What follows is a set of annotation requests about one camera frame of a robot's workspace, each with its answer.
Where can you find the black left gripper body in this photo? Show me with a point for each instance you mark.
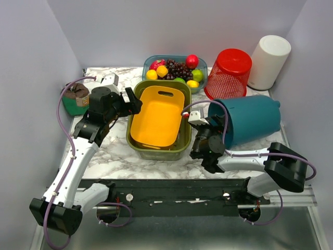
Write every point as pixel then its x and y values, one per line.
pixel 119 107

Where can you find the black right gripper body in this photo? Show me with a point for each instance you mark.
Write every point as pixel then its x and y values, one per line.
pixel 207 130

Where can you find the teal plastic bucket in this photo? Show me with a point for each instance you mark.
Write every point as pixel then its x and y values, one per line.
pixel 249 118

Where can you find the red mesh basket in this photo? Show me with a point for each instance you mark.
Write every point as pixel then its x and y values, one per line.
pixel 229 75

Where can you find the white cylindrical container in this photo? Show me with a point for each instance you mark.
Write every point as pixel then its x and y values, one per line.
pixel 268 59

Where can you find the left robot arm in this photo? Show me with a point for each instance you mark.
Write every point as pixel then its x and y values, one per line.
pixel 61 208

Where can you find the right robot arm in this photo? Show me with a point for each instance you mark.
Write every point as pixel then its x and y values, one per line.
pixel 279 166

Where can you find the yellow plastic bin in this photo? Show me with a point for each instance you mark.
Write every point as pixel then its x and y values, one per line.
pixel 157 124

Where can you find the yellow lemon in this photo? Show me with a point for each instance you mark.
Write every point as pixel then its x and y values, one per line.
pixel 151 75

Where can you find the green pot with brown top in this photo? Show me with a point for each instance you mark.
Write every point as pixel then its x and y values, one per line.
pixel 76 99

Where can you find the orange fruit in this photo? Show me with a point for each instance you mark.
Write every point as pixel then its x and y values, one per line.
pixel 162 71

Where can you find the pink dragon fruit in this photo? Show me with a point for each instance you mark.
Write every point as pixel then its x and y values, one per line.
pixel 154 65

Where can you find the dark purple grape bunch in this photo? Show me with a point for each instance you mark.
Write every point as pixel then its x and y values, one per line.
pixel 177 70

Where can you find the clear teal fruit basket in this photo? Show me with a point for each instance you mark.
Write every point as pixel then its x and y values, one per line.
pixel 181 59

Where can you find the red apple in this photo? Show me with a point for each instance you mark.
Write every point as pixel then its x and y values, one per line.
pixel 192 61

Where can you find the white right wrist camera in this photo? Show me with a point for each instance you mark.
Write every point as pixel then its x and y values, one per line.
pixel 195 117

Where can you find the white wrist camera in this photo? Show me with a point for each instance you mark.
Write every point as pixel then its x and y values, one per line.
pixel 195 117
pixel 109 81

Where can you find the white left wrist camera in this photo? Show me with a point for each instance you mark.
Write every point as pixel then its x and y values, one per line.
pixel 109 81

